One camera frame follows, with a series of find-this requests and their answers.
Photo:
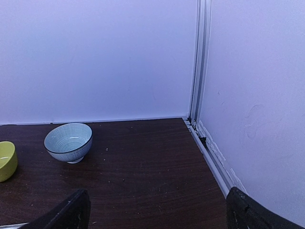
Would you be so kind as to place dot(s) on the green bowl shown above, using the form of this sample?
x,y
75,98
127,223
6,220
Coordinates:
x,y
8,160

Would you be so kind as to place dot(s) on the right aluminium frame post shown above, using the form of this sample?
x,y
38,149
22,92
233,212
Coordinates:
x,y
203,31

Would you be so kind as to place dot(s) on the light blue bowl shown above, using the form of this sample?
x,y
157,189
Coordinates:
x,y
70,142

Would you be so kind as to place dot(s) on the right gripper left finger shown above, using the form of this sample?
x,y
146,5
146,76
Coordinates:
x,y
72,213

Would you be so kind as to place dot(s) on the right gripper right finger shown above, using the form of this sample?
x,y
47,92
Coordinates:
x,y
243,212

